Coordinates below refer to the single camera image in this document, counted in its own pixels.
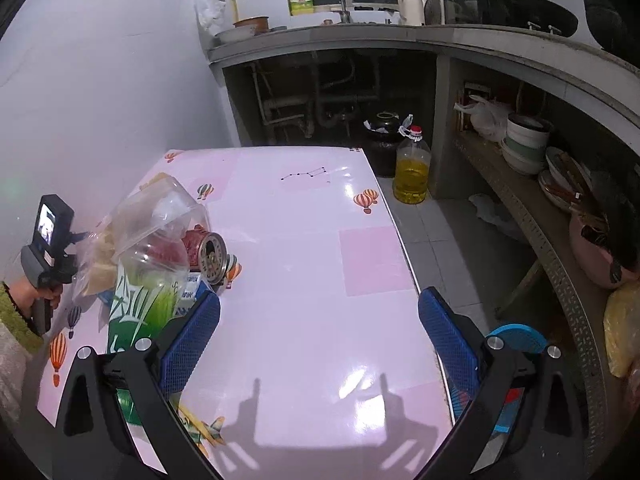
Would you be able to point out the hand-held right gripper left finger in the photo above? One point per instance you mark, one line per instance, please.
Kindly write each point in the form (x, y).
(192, 340)

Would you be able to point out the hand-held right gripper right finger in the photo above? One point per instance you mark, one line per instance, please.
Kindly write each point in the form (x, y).
(447, 340)

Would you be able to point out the clear bag of chips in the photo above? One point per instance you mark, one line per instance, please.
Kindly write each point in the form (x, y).
(97, 265)

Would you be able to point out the blue white carton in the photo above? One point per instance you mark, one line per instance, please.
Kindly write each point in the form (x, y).
(195, 287)

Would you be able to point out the blue plastic basket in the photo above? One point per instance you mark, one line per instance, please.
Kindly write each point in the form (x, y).
(520, 337)

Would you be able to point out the clear bag green red contents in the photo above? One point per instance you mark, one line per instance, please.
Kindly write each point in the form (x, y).
(150, 270)

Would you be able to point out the red round tin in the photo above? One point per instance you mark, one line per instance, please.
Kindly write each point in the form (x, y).
(200, 245)

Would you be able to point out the clear plastic container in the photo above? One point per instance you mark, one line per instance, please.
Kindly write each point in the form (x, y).
(160, 210)

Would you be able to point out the person's left hand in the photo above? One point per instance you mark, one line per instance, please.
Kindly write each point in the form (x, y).
(22, 297)

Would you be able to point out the perforated metal shelf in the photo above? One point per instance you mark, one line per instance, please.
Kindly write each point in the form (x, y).
(575, 320)

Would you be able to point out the crumpled white plastic bag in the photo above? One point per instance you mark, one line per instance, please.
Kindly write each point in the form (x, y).
(495, 215)

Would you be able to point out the pink basin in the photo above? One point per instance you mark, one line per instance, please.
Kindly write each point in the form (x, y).
(595, 255)

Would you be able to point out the yellow plastic bag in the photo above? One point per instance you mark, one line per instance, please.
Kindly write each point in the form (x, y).
(620, 330)

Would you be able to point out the cooking oil bottle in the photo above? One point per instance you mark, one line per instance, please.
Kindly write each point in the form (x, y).
(412, 170)

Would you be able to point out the dark ceramic jar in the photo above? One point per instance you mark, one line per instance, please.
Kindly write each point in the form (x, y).
(382, 152)

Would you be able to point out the stack of plates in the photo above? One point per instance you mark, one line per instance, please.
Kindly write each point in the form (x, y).
(560, 175)

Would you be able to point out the dark kitchen utensils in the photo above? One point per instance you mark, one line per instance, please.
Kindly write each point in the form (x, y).
(615, 210)

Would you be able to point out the stack of bowls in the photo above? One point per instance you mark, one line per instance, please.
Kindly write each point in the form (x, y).
(525, 142)

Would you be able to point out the drain pipes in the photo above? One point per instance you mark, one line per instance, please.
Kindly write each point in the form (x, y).
(285, 105)

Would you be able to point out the metal bowl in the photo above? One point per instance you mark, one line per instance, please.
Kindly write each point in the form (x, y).
(230, 35)

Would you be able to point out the clear plastic bag bundle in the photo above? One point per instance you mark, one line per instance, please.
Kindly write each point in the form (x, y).
(207, 5)

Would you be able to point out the concrete kitchen counter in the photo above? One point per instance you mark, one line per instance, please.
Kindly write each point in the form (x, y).
(450, 35)

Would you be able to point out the orange rimmed basin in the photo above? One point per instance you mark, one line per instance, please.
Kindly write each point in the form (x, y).
(252, 24)

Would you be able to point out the grey round lid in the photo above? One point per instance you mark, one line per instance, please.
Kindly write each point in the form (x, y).
(434, 9)

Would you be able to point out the white jug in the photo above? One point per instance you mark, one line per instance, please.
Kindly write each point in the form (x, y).
(410, 7)

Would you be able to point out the black wok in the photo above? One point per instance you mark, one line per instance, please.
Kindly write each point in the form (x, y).
(545, 12)

